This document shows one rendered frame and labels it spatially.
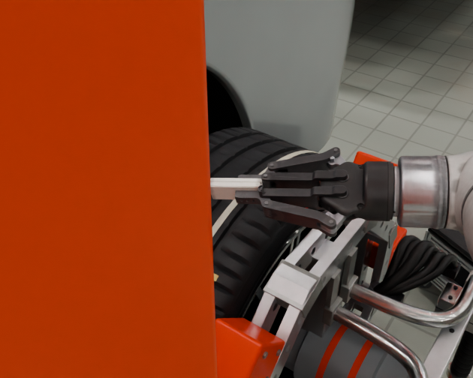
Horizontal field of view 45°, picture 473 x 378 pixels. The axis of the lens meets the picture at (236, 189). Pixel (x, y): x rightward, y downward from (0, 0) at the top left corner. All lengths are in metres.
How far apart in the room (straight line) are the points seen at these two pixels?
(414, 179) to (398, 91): 3.05
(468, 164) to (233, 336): 0.35
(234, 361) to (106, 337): 0.58
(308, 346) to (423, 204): 0.41
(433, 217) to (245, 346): 0.28
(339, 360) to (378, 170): 0.40
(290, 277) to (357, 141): 2.40
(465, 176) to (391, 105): 2.89
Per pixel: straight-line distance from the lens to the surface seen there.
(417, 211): 0.70
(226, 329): 0.75
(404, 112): 3.51
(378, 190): 0.69
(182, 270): 0.18
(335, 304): 0.93
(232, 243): 0.81
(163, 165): 0.15
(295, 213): 0.70
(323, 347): 1.01
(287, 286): 0.81
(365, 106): 3.51
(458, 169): 0.70
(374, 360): 1.00
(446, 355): 0.96
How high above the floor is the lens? 1.72
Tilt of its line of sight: 38 degrees down
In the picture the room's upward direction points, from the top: straight up
